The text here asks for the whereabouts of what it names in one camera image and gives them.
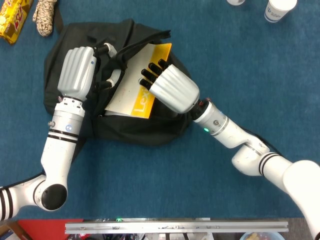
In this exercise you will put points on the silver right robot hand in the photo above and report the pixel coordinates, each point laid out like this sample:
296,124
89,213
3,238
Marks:
175,90

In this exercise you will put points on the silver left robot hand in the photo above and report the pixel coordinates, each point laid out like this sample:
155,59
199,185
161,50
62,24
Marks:
75,72

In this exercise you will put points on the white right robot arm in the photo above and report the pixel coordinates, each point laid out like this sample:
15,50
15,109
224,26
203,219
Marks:
225,130

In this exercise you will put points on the red panel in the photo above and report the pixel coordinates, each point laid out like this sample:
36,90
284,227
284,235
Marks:
45,228

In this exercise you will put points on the blue felt table cover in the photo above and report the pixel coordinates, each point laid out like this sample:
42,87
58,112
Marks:
237,62

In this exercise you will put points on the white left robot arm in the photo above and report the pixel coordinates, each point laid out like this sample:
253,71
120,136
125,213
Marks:
60,150

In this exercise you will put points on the yellow snack package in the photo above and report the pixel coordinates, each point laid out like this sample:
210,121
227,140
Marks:
12,22

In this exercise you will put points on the aluminium profile rail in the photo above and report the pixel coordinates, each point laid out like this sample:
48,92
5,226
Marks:
175,227

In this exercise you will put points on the white bottle with fruit print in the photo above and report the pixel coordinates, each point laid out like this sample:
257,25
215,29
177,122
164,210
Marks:
236,2

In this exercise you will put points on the white paper cup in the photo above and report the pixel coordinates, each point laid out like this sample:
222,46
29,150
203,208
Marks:
278,11

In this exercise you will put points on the black fabric backpack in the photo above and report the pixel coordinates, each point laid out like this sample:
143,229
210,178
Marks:
140,132

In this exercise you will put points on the white and yellow booklet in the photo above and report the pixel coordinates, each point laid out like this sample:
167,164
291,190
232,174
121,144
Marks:
127,92

